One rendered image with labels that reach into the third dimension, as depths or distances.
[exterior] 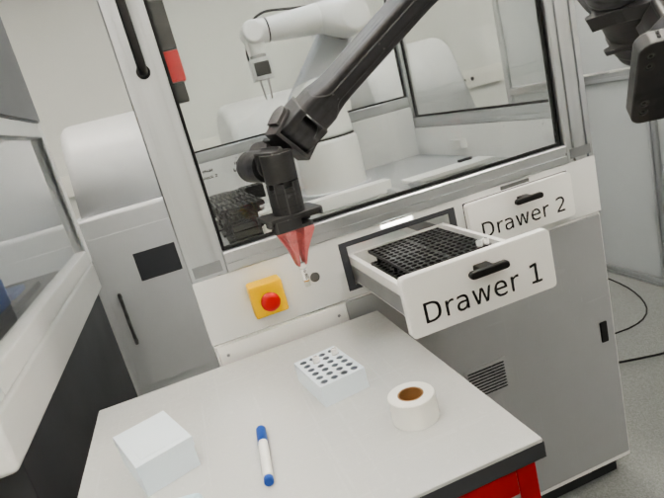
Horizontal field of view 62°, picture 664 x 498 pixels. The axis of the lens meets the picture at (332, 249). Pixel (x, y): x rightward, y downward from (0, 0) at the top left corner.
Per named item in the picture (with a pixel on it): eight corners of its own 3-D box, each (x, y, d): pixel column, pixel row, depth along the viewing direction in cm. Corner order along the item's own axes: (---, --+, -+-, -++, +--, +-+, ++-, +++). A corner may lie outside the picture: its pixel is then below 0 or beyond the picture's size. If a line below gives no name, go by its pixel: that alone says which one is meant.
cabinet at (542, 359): (638, 470, 160) (606, 208, 140) (309, 632, 137) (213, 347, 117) (468, 354, 250) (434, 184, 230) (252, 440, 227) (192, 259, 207)
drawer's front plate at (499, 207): (576, 214, 136) (570, 171, 133) (474, 249, 129) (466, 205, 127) (571, 213, 138) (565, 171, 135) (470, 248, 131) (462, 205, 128)
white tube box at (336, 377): (370, 386, 93) (364, 367, 92) (325, 407, 90) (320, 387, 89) (338, 363, 104) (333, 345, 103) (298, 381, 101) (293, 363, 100)
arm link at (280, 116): (287, 103, 90) (323, 132, 95) (252, 110, 100) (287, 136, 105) (254, 165, 88) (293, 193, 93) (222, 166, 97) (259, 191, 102)
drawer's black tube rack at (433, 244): (497, 274, 106) (491, 243, 105) (416, 303, 102) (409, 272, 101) (443, 253, 127) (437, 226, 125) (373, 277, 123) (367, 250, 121)
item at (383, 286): (541, 279, 100) (537, 247, 98) (416, 325, 94) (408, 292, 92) (439, 242, 137) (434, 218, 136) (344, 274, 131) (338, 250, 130)
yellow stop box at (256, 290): (290, 309, 115) (281, 278, 113) (257, 321, 114) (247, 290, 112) (285, 303, 120) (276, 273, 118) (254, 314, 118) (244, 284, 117)
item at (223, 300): (601, 209, 140) (594, 154, 136) (212, 347, 117) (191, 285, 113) (431, 185, 229) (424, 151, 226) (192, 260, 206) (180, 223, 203)
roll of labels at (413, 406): (384, 416, 83) (378, 393, 82) (424, 398, 85) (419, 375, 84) (406, 438, 77) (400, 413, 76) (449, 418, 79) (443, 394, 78)
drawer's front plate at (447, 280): (557, 286, 99) (548, 227, 96) (414, 340, 92) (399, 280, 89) (550, 283, 100) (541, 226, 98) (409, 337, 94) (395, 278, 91)
